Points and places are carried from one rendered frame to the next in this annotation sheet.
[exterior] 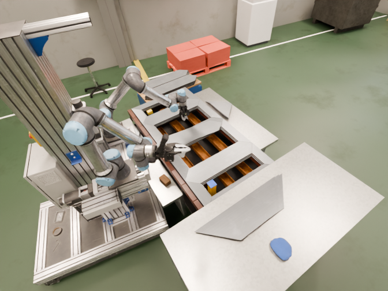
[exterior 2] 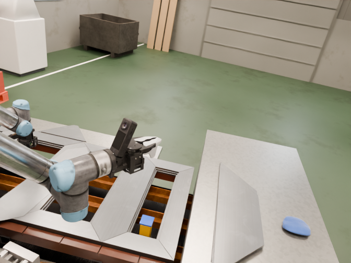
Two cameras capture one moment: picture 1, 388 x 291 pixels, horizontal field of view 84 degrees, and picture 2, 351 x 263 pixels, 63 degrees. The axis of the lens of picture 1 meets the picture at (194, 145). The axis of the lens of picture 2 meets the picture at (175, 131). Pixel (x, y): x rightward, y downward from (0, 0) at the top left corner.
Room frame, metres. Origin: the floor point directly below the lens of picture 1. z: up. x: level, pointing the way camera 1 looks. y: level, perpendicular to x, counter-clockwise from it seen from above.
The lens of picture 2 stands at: (0.30, 0.69, 1.93)
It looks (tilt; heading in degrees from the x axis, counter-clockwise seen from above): 28 degrees down; 305
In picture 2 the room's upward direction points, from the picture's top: 9 degrees clockwise
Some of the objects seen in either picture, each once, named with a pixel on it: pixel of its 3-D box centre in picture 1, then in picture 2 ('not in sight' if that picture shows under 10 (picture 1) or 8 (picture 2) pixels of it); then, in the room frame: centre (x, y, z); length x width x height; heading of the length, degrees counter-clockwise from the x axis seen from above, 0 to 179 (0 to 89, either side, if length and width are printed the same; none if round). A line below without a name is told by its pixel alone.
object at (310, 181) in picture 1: (274, 217); (256, 205); (0.56, -0.46, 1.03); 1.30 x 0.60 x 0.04; 119
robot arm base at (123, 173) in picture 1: (118, 168); not in sight; (1.02, 0.58, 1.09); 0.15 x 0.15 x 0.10
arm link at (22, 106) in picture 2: (181, 96); (21, 111); (1.72, 0.07, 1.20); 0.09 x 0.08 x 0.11; 98
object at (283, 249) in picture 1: (282, 247); (295, 225); (0.37, -0.43, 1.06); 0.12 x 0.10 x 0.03; 31
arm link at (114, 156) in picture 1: (112, 159); not in sight; (1.01, 0.58, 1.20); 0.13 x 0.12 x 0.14; 173
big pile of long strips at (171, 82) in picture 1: (168, 84); not in sight; (2.59, 0.26, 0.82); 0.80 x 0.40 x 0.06; 119
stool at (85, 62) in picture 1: (92, 76); not in sight; (4.00, 1.85, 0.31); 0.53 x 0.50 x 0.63; 107
